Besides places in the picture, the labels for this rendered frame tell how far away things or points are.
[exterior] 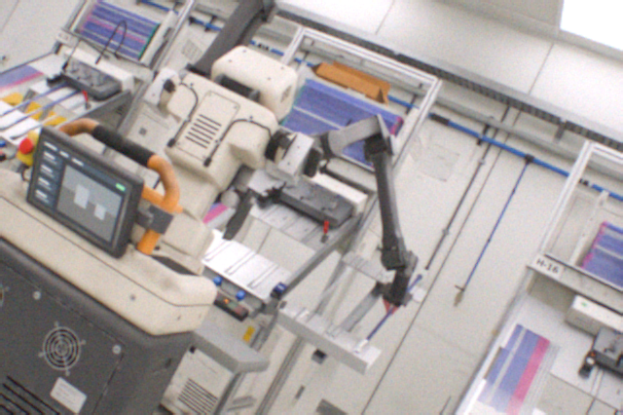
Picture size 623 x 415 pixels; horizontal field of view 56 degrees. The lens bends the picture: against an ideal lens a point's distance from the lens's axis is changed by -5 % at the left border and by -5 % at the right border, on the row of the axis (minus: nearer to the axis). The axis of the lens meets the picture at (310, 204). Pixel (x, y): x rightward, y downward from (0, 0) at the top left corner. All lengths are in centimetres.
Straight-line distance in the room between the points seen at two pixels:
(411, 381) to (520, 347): 181
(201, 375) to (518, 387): 129
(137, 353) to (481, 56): 364
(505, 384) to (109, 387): 139
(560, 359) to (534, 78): 244
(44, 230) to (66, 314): 18
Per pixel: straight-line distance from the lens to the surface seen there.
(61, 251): 130
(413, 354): 406
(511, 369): 226
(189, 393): 272
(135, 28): 352
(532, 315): 250
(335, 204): 259
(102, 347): 125
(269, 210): 263
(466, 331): 402
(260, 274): 233
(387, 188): 202
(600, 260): 255
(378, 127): 203
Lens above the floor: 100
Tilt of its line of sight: 3 degrees up
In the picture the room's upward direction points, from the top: 28 degrees clockwise
